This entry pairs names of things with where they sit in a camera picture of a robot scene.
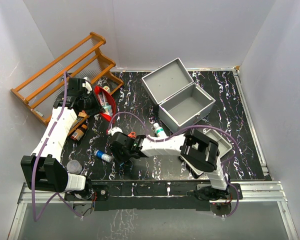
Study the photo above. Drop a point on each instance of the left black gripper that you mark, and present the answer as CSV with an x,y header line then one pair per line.
x,y
97,109

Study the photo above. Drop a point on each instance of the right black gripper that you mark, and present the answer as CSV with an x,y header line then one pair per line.
x,y
119,158

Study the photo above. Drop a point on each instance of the orange handled scissors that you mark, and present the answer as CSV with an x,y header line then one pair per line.
x,y
132,135

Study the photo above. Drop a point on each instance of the red first aid pouch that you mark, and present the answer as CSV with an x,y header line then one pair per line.
x,y
111,102

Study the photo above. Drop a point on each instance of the white green-label pill bottle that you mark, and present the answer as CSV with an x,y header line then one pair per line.
x,y
159,131

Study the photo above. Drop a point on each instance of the bandage packet bundle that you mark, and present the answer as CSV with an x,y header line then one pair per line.
x,y
102,99

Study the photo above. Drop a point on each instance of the teal mask packet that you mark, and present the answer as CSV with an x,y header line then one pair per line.
x,y
108,110

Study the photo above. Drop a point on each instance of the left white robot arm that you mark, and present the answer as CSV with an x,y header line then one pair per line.
x,y
42,169

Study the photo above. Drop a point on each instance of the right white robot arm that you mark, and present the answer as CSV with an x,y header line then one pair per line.
x,y
172,146

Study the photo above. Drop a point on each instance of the white medicine box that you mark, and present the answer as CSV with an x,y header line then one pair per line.
x,y
107,88

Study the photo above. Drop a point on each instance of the orange patterned packet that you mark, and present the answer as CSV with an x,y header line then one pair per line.
x,y
82,114

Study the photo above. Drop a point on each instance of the blue white tube bottle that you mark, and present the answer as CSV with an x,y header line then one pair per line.
x,y
103,156

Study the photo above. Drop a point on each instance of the brown glass bottle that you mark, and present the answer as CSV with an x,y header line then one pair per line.
x,y
79,132

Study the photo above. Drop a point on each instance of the wooden shelf rack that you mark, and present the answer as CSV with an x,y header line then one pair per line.
x,y
84,59

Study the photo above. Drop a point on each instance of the clear plastic cup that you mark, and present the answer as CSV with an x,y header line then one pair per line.
x,y
74,167

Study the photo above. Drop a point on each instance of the grey metal case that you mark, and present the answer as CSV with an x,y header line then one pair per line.
x,y
181,102

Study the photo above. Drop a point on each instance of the grey divider tray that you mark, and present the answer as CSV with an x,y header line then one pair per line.
x,y
220,142

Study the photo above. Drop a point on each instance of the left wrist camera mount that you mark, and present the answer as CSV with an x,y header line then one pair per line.
x,y
86,84

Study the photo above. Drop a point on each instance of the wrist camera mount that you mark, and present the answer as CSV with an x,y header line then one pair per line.
x,y
114,130
86,84

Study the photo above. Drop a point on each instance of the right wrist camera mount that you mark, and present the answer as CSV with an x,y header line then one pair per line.
x,y
114,130

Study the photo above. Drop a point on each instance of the black base frame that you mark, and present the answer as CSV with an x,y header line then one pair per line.
x,y
105,195

